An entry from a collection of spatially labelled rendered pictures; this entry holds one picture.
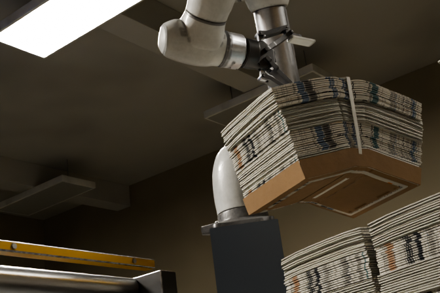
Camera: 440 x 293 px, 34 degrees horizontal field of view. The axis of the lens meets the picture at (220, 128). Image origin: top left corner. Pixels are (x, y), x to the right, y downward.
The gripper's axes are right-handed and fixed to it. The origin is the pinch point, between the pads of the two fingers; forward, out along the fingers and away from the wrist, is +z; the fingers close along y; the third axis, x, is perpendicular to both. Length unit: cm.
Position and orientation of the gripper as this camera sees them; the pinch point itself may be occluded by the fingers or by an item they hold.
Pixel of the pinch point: (311, 65)
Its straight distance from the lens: 188.7
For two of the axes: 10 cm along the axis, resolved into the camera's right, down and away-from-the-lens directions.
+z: 9.1, 1.3, 3.9
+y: 0.4, 9.2, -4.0
